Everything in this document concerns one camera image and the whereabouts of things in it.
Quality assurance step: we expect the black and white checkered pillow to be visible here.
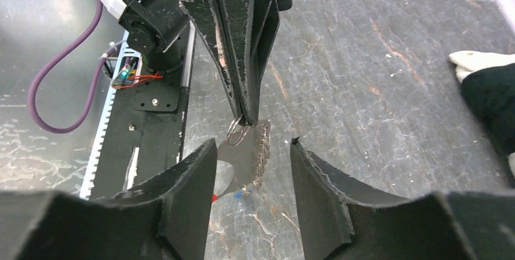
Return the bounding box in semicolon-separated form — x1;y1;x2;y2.
448;50;514;174

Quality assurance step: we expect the key with blue tag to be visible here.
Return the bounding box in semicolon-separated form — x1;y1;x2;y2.
234;188;253;199

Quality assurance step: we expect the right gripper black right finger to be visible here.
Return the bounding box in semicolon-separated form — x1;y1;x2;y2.
290;138;514;259

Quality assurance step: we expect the white toothed cable duct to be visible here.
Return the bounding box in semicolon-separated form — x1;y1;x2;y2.
78;29;134;199

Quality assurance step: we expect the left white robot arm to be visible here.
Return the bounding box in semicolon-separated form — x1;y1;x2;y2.
100;0;293;126

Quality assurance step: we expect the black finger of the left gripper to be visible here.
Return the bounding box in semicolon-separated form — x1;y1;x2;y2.
180;0;242;118
217;0;293;126

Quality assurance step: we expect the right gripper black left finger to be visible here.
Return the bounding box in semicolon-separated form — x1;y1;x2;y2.
1;139;217;259

